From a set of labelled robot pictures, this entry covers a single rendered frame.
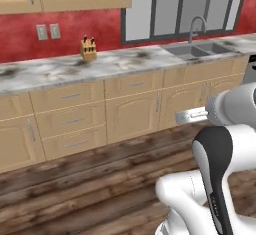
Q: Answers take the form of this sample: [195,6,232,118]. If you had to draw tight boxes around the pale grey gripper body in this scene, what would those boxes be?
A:
[175,106,210,125]

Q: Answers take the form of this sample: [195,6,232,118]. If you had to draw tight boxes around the light wooden base cupboards run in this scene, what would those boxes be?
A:
[0,54,251,175]

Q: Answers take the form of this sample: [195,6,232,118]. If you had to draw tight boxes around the grey double sink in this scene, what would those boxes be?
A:
[161,41,235,62]

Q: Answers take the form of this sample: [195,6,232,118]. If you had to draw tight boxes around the grey curved tap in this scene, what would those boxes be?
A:
[187,15,208,45]

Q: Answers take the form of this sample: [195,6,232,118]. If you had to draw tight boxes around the grey framed window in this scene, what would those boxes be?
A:
[120,0,251,45]

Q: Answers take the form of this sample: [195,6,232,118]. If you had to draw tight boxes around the wooden knife block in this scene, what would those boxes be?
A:
[79,35,98,62]

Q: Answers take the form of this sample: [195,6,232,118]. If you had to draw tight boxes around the grey wall socket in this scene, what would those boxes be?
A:
[49,22,62,40]
[35,24,49,41]

